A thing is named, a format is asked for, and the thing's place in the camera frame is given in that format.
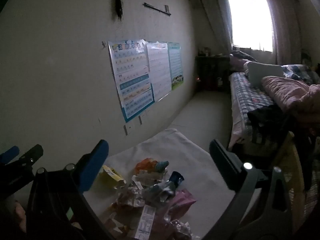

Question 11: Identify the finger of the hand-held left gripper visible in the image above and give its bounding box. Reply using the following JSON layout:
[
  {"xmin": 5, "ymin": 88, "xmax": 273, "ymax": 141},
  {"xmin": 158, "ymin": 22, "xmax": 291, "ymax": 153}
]
[
  {"xmin": 0, "ymin": 145, "xmax": 20, "ymax": 166},
  {"xmin": 6, "ymin": 144, "xmax": 44, "ymax": 178}
]

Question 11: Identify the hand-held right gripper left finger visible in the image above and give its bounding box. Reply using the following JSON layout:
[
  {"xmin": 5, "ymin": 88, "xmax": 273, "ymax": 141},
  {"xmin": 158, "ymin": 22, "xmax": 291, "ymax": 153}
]
[{"xmin": 26, "ymin": 139, "xmax": 113, "ymax": 240}]

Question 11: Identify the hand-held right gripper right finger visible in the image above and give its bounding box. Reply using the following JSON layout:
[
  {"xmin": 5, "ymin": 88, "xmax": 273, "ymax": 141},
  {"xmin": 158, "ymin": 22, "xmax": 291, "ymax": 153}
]
[{"xmin": 201, "ymin": 139, "xmax": 300, "ymax": 240}]

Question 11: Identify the pale yellow carton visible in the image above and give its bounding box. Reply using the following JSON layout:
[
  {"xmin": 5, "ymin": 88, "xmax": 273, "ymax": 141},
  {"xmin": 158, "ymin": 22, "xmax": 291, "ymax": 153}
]
[{"xmin": 99, "ymin": 165, "xmax": 127, "ymax": 189}]

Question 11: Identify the tan wrapper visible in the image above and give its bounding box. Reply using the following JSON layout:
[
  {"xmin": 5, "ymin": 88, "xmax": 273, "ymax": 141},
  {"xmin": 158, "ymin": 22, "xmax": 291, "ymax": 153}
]
[{"xmin": 109, "ymin": 189, "xmax": 145, "ymax": 210}]

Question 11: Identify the dark blue packet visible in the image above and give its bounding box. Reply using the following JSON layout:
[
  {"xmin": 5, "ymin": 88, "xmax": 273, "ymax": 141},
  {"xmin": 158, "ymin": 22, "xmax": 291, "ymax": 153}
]
[{"xmin": 168, "ymin": 171, "xmax": 185, "ymax": 189}]

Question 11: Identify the pink packet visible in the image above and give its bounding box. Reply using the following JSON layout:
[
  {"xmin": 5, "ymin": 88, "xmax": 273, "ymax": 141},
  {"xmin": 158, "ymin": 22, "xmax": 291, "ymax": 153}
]
[{"xmin": 165, "ymin": 189, "xmax": 197, "ymax": 220}]

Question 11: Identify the orange teal wrapper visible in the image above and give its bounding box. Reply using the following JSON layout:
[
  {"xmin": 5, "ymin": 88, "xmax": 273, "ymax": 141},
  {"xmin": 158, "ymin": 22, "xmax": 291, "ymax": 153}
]
[{"xmin": 135, "ymin": 157, "xmax": 170, "ymax": 174}]

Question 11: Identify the brown white wrapper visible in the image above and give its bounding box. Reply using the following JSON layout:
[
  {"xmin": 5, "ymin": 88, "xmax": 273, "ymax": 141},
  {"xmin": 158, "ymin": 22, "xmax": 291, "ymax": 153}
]
[{"xmin": 104, "ymin": 212, "xmax": 135, "ymax": 240}]

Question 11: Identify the silver wrapper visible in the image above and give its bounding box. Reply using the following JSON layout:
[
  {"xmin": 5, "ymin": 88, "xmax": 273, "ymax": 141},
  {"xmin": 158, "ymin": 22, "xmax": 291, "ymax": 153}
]
[{"xmin": 141, "ymin": 181, "xmax": 177, "ymax": 204}]

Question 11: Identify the white milk carton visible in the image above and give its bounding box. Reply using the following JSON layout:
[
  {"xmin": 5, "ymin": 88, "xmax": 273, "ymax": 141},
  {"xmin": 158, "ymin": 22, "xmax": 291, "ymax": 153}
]
[{"xmin": 135, "ymin": 205, "xmax": 157, "ymax": 239}]

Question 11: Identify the pink foil wrapper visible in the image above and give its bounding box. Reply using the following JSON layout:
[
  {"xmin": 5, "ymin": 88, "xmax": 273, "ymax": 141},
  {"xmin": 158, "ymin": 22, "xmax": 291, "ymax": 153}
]
[{"xmin": 152, "ymin": 217, "xmax": 200, "ymax": 240}]

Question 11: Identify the white table cloth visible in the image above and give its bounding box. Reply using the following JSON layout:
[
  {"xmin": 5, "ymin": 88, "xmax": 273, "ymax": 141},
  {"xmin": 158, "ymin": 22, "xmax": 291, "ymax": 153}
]
[{"xmin": 82, "ymin": 128, "xmax": 240, "ymax": 240}]

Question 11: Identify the black clothing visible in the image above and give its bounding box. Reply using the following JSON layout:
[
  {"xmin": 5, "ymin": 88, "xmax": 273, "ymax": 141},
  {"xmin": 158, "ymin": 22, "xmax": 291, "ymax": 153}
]
[{"xmin": 247, "ymin": 104, "xmax": 300, "ymax": 145}]

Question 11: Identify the wooden chair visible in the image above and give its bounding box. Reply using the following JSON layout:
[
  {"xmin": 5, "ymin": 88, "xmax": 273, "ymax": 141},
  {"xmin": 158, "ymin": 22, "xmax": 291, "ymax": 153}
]
[{"xmin": 272, "ymin": 130, "xmax": 320, "ymax": 230}]

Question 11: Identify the bed with plaid sheet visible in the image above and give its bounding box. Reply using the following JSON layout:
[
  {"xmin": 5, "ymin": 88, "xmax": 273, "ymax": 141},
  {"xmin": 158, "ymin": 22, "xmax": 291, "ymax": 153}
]
[{"xmin": 227, "ymin": 65, "xmax": 320, "ymax": 155}]

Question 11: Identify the dark cabinet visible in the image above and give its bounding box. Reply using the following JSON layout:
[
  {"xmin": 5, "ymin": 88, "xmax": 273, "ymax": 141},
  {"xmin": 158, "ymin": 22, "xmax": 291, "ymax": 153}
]
[{"xmin": 195, "ymin": 54, "xmax": 232, "ymax": 93}]

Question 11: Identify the pink blanket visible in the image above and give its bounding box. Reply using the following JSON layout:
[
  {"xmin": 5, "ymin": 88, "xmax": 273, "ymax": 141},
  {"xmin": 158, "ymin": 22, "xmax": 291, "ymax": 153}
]
[{"xmin": 261, "ymin": 76, "xmax": 320, "ymax": 125}]

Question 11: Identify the white pillow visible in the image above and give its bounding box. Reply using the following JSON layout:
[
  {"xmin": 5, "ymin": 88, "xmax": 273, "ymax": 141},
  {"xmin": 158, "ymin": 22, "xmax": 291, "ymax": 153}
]
[{"xmin": 246, "ymin": 61, "xmax": 285, "ymax": 88}]

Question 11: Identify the pink pillow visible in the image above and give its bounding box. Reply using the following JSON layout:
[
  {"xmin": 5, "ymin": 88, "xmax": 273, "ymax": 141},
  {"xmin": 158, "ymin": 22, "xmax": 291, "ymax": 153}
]
[{"xmin": 229, "ymin": 57, "xmax": 250, "ymax": 73}]

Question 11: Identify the dark cloth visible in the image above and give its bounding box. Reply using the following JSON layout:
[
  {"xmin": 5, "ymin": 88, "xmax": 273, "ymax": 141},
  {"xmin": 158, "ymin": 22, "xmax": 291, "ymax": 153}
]
[{"xmin": 229, "ymin": 50, "xmax": 258, "ymax": 63}]

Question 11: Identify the plaid quilt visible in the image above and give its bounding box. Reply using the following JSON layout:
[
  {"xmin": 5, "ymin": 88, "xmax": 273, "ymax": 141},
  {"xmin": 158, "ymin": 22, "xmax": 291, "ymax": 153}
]
[{"xmin": 281, "ymin": 64, "xmax": 320, "ymax": 85}]

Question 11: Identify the bright window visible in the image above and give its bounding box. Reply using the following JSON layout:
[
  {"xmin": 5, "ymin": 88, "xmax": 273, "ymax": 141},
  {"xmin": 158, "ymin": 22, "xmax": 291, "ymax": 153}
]
[{"xmin": 226, "ymin": 0, "xmax": 274, "ymax": 52}]

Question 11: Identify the sheer curtain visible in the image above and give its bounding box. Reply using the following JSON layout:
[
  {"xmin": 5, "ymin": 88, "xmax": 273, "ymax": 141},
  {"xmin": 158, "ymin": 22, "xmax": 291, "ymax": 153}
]
[
  {"xmin": 197, "ymin": 0, "xmax": 234, "ymax": 55},
  {"xmin": 269, "ymin": 0, "xmax": 302, "ymax": 65}
]

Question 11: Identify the large blue wall poster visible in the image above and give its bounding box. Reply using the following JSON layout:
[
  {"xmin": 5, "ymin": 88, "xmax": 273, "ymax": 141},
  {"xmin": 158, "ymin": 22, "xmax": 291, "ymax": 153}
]
[{"xmin": 107, "ymin": 39, "xmax": 155, "ymax": 123}]

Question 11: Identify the green wall poster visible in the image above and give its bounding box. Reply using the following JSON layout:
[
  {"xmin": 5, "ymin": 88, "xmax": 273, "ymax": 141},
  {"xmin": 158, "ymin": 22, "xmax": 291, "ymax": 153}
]
[{"xmin": 167, "ymin": 42, "xmax": 184, "ymax": 91}]

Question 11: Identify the white chart wall poster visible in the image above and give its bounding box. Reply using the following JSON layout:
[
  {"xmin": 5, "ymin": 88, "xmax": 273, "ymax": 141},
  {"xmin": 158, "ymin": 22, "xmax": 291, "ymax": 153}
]
[{"xmin": 146, "ymin": 41, "xmax": 172, "ymax": 102}]

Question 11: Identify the black wall rail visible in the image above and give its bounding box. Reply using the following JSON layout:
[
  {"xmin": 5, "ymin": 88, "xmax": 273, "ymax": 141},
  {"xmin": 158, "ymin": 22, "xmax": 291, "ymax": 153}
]
[{"xmin": 142, "ymin": 2, "xmax": 172, "ymax": 17}]

